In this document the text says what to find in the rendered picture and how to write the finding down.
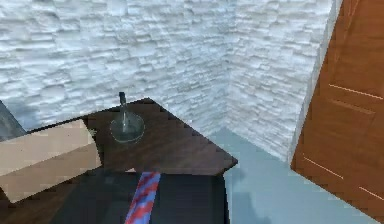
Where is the dark brown wooden table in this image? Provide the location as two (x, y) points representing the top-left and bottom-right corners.
(0, 97), (239, 224)

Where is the clear glass vase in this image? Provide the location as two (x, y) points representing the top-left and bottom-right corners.
(109, 91), (146, 144)

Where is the red and blue striped cloth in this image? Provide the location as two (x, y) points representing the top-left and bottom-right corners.
(123, 171), (162, 224)

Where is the beige cardboard box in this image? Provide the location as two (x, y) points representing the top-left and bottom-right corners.
(0, 118), (103, 204)

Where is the brown wooden room door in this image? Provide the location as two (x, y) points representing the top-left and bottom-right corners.
(290, 0), (384, 224)

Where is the dark grey slanted object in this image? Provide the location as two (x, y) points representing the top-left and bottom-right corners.
(0, 100), (28, 142)

